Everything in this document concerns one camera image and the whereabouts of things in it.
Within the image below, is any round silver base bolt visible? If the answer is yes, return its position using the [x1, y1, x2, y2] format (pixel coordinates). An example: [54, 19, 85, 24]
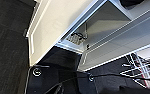
[87, 74, 96, 83]
[31, 67, 43, 78]

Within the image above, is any white wardrobe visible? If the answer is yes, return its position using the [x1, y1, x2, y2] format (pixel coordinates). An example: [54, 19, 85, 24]
[25, 0, 150, 73]

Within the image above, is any white wire rack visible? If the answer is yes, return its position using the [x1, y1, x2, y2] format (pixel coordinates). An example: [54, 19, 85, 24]
[121, 52, 150, 90]

